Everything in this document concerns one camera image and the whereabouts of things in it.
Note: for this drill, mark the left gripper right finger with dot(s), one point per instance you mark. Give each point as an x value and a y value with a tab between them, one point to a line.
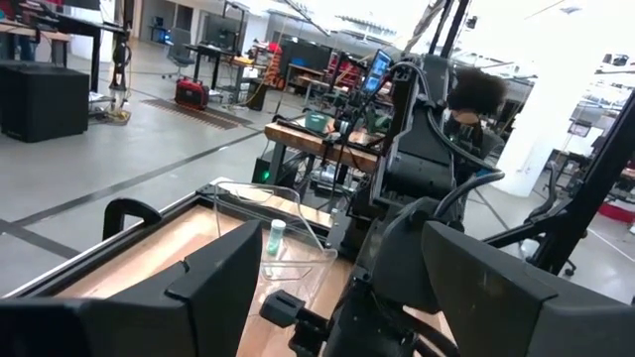
476	307

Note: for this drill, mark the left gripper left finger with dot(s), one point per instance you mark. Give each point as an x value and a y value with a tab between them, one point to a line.
208	297

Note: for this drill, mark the teal pill bottle white cap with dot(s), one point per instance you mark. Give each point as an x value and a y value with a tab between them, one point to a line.
276	240

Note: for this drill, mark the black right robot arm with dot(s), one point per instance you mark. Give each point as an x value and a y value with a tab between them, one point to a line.
421	168

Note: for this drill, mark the clear plastic bin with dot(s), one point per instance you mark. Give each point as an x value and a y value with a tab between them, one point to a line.
307	277

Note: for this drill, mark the black office chair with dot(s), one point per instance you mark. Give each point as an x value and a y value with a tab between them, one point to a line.
550	198

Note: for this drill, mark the black computer tower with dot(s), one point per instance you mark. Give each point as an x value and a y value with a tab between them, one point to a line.
265	173

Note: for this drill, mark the black metal stand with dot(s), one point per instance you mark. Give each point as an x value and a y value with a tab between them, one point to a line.
595	188

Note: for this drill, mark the red round tub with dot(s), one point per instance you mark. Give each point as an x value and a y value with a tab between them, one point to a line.
617	212

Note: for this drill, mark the striped floor mat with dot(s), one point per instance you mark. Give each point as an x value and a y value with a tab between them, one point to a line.
198	115

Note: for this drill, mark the wooden workbench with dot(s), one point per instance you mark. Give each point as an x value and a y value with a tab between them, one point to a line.
312	144

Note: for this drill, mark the red portable generator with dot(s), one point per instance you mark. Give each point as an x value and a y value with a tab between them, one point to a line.
191	94

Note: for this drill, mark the teal plastic tub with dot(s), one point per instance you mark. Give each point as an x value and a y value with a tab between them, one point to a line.
316	121

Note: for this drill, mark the person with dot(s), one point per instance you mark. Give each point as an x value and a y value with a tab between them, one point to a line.
476	91

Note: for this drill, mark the black workshop desk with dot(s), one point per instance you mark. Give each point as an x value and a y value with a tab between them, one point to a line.
213	49
84	25

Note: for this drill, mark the grey office chair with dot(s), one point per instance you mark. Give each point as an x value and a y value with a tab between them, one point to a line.
179	49

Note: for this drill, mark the black cabinet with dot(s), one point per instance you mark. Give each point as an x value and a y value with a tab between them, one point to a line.
44	104

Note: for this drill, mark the blue lit monitor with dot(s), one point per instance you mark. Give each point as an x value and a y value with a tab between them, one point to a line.
377	72

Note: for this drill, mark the black dark screen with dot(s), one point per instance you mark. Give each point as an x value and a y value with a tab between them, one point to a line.
305	57

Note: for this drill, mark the black hook bracket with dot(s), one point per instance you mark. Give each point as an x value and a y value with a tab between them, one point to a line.
130	204

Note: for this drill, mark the black aluminium table frame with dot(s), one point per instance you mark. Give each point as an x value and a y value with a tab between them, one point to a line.
74	275

